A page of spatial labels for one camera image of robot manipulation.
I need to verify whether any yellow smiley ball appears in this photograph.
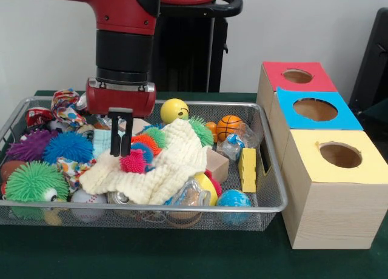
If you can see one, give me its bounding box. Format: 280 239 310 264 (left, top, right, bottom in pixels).
160 98 190 124

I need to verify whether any orange basketball toy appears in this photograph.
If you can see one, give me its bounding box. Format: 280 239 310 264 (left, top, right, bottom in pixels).
216 115 245 141

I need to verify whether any colourful patch print cloth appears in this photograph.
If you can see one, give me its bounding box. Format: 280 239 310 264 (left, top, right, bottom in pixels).
56 156 97 192

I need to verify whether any crushed red soda can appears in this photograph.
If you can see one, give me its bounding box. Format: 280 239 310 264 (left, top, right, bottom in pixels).
75 92 89 112

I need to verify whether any purple spiky ball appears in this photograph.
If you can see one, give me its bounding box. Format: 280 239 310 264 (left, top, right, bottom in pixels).
5 129 59 162

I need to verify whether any cream knitted cloth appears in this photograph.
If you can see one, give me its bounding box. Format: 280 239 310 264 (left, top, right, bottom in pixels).
79 119 213 206

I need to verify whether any shallow mesh bin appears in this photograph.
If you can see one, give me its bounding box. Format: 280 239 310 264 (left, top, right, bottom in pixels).
0 95 289 233

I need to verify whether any blue globe ball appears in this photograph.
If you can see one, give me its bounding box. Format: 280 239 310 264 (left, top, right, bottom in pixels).
216 189 252 225

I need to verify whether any large blue spiky ball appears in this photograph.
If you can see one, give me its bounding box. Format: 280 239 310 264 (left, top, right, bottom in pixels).
42 130 94 165

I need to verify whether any multicolour spiky caterpillar toy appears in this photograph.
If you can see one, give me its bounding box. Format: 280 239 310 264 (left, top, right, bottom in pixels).
119 126 168 173

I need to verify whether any yellow foam block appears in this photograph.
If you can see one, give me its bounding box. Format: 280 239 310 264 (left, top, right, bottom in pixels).
238 147 258 193

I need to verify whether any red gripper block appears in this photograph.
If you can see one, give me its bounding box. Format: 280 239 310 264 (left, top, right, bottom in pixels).
85 77 158 157

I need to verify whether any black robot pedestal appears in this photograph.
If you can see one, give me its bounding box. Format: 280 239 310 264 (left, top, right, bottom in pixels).
151 0 244 93

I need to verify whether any dark green tablecloth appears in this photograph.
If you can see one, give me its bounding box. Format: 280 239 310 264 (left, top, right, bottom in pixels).
0 90 388 279
362 97 388 119

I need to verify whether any wooden box with three holes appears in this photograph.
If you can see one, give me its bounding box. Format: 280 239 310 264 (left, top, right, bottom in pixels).
256 60 388 251

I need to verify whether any large green spiky ball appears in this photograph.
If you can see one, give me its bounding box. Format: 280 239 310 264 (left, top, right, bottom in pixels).
4 160 70 203

